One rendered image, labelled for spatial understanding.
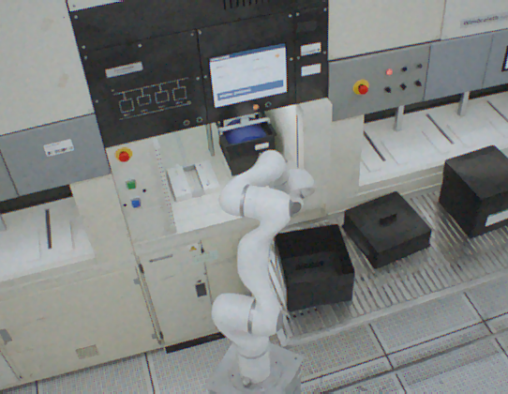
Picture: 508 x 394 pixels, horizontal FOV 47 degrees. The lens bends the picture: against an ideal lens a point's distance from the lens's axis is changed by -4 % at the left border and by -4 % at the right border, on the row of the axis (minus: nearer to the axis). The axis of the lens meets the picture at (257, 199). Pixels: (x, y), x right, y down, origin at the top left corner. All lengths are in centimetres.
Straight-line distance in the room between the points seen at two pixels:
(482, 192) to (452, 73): 52
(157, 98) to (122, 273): 90
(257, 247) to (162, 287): 110
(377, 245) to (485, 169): 61
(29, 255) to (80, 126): 78
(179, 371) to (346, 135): 151
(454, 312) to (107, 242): 193
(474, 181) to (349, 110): 64
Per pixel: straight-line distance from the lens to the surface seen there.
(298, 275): 256
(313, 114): 237
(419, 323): 341
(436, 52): 254
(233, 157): 269
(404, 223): 267
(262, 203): 179
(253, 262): 186
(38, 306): 286
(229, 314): 196
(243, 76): 223
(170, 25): 207
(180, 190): 278
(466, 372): 329
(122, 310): 295
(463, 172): 274
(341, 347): 327
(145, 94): 217
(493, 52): 272
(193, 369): 323
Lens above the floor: 275
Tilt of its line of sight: 43 degrees down
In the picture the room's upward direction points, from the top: 4 degrees counter-clockwise
